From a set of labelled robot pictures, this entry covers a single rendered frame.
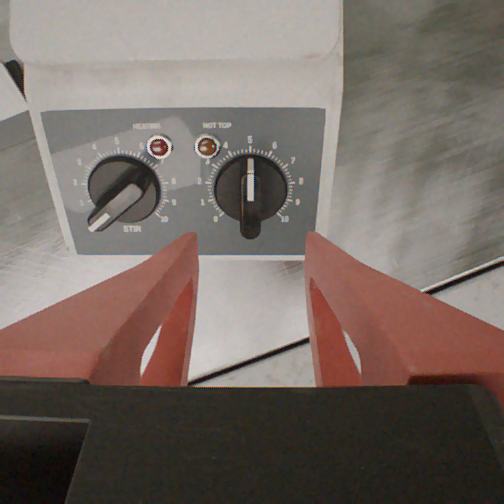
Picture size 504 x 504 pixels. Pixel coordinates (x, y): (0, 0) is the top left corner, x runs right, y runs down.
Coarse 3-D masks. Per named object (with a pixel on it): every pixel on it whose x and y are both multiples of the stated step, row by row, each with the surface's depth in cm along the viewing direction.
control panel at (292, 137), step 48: (48, 144) 18; (96, 144) 18; (144, 144) 18; (192, 144) 18; (240, 144) 18; (288, 144) 18; (192, 192) 19; (288, 192) 19; (96, 240) 21; (144, 240) 21; (240, 240) 21; (288, 240) 21
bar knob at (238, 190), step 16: (240, 160) 18; (256, 160) 18; (224, 176) 18; (240, 176) 17; (256, 176) 17; (272, 176) 18; (224, 192) 19; (240, 192) 17; (256, 192) 17; (272, 192) 19; (224, 208) 19; (240, 208) 18; (256, 208) 18; (272, 208) 19; (240, 224) 18; (256, 224) 18
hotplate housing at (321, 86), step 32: (320, 64) 17; (32, 96) 17; (64, 96) 17; (96, 96) 17; (128, 96) 17; (160, 96) 17; (192, 96) 17; (224, 96) 17; (256, 96) 17; (288, 96) 17; (320, 96) 17; (320, 192) 19; (64, 224) 20; (320, 224) 21; (96, 256) 22; (128, 256) 22; (224, 256) 22; (256, 256) 22; (288, 256) 22
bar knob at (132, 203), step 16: (112, 160) 18; (128, 160) 18; (96, 176) 18; (112, 176) 18; (128, 176) 18; (144, 176) 18; (96, 192) 19; (112, 192) 18; (128, 192) 17; (144, 192) 17; (96, 208) 18; (112, 208) 18; (128, 208) 18; (144, 208) 19; (96, 224) 18
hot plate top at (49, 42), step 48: (48, 0) 15; (96, 0) 15; (144, 0) 15; (192, 0) 15; (240, 0) 15; (288, 0) 15; (336, 0) 15; (48, 48) 15; (96, 48) 15; (144, 48) 15; (192, 48) 15; (240, 48) 15; (288, 48) 15
